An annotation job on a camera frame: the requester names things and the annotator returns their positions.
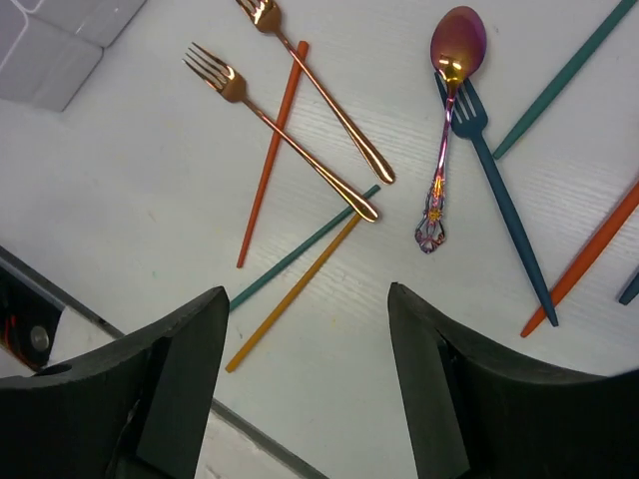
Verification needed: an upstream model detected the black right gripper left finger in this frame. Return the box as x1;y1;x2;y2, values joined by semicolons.
1;286;230;478

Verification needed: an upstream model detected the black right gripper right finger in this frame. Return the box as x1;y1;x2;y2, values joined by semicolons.
387;283;638;478

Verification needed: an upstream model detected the orange spoon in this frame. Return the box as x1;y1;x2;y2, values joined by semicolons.
519;180;639;339

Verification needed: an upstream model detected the dark blue fork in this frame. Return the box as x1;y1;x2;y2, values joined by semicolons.
451;79;559;327

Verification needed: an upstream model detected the rose gold fork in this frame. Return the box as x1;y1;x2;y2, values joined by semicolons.
236;0;395;185
182;42;379;223

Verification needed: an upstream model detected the iridescent ornate spoon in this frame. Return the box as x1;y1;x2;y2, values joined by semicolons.
414;6;487;253

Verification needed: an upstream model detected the dark blue utensil right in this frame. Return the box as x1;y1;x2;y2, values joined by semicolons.
618;271;639;305

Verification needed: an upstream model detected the yellow chopstick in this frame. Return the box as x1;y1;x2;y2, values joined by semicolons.
225;217;360;373

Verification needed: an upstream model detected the teal chopstick centre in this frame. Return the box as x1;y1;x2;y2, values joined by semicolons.
230;207;354;312

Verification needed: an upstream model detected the teal chopstick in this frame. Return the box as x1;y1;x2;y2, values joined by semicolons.
230;207;354;312
492;0;637;160

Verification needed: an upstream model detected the white divided utensil container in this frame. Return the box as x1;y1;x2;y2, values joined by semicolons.
1;1;144;112

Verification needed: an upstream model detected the orange chopstick left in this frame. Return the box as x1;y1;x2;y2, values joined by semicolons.
236;61;302;268

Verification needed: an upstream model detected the teal chopstick right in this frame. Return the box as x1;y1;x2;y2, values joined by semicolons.
492;0;637;160

